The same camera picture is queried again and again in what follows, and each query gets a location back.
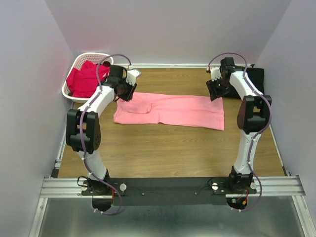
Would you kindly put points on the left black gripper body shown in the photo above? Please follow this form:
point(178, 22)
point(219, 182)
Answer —
point(127, 90)

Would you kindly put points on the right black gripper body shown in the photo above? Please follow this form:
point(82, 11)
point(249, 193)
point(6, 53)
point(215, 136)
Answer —
point(218, 86)

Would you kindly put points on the light pink t shirt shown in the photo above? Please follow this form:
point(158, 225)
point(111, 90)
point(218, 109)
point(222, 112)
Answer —
point(179, 110)

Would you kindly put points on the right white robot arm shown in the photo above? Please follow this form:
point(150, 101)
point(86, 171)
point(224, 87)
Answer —
point(253, 118)

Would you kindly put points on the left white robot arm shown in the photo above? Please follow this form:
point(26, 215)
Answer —
point(83, 132)

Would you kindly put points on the folded black t shirt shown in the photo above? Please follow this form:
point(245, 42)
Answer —
point(256, 76)

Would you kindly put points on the red t shirt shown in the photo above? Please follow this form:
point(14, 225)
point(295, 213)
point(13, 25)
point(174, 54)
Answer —
point(83, 83)

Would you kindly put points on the white plastic laundry basket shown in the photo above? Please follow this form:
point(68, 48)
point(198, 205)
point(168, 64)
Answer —
point(103, 62)

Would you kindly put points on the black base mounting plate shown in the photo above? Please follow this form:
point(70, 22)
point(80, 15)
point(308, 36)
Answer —
point(232, 191)

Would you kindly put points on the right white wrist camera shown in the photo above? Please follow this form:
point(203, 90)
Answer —
point(214, 73)

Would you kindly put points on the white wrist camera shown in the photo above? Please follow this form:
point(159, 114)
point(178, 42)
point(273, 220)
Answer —
point(214, 73)
point(132, 76)

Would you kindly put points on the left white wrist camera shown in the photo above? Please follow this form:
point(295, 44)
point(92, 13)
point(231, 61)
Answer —
point(132, 76)

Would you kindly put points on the aluminium frame rail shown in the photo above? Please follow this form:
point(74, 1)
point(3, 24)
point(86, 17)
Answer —
point(272, 186)

